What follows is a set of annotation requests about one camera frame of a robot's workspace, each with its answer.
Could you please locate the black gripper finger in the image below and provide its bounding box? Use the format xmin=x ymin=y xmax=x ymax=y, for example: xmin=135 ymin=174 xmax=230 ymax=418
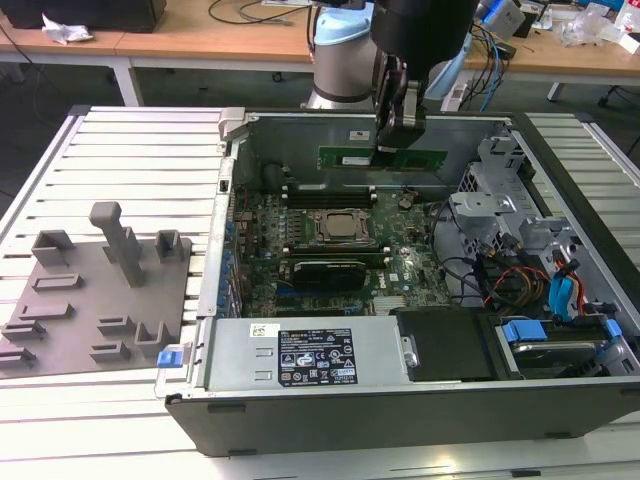
xmin=378 ymin=80 xmax=427 ymax=154
xmin=374 ymin=52 xmax=409 ymax=151

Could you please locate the green RAM stick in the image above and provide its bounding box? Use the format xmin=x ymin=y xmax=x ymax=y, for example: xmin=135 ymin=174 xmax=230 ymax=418
xmin=318 ymin=144 xmax=448 ymax=172

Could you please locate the black RAM slot bank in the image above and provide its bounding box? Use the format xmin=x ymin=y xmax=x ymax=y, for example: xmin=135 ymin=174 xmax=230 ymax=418
xmin=281 ymin=182 xmax=380 ymax=210
xmin=281 ymin=242 xmax=393 ymax=260

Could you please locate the white power strip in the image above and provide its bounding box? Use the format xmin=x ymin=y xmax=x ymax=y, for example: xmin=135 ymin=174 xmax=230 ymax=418
xmin=439 ymin=83 xmax=469 ymax=112

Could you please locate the grey metal drive cage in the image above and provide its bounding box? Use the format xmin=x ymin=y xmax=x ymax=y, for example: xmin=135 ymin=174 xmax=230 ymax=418
xmin=447 ymin=133 xmax=589 ymax=301

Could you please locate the CPU with metal top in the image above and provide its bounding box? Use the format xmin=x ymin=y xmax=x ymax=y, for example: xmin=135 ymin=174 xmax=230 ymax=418
xmin=323 ymin=214 xmax=365 ymax=237

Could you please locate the CPU socket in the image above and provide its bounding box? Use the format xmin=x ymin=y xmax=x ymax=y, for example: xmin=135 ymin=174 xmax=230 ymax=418
xmin=305 ymin=207 xmax=377 ymax=247

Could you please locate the green motherboard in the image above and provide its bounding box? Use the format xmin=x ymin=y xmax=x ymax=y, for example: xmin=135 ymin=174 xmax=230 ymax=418
xmin=232 ymin=187 xmax=454 ymax=317

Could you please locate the black graphics card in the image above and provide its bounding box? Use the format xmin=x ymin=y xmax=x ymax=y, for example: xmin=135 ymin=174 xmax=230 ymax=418
xmin=292 ymin=258 xmax=367 ymax=290

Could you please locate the clear plastic bag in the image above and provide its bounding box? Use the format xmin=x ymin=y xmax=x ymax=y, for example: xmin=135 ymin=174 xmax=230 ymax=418
xmin=555 ymin=2 xmax=626 ymax=49

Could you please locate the silver chipset heatsink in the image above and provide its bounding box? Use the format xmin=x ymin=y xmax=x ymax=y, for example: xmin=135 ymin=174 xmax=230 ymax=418
xmin=372 ymin=295 xmax=410 ymax=316

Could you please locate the red white carton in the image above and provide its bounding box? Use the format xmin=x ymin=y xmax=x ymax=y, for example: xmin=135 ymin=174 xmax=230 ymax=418
xmin=613 ymin=0 xmax=640 ymax=55

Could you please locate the black plastic shroud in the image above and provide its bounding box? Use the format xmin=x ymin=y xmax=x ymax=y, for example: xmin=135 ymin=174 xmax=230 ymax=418
xmin=389 ymin=307 xmax=496 ymax=384

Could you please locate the wooden desk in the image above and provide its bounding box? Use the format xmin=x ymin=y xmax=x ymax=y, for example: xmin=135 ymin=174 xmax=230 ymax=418
xmin=0 ymin=0 xmax=640 ymax=107

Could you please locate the hard disk in blue carrier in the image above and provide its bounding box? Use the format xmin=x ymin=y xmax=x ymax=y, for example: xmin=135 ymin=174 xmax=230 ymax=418
xmin=492 ymin=319 xmax=626 ymax=382

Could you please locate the grey power supply unit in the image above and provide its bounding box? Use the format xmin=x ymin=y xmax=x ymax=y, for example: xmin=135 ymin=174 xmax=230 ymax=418
xmin=202 ymin=317 xmax=419 ymax=397

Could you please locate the black open PC case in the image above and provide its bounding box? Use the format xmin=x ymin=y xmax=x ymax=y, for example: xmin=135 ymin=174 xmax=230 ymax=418
xmin=154 ymin=107 xmax=640 ymax=459

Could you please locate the large black box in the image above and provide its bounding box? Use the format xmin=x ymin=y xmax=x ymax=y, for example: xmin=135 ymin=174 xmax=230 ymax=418
xmin=4 ymin=0 xmax=167 ymax=34

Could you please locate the crumpled white paper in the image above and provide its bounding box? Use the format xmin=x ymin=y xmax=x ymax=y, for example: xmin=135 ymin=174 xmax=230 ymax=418
xmin=40 ymin=13 xmax=95 ymax=46

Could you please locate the grey parts rack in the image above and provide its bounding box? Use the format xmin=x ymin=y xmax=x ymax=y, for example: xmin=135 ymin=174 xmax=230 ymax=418
xmin=0 ymin=201 xmax=196 ymax=377

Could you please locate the orange yellow wire bundle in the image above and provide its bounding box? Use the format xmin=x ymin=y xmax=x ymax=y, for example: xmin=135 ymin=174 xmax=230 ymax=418
xmin=492 ymin=266 xmax=551 ymax=307

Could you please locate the blue flat wire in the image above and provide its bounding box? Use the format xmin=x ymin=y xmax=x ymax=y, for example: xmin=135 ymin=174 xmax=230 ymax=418
xmin=548 ymin=252 xmax=585 ymax=321

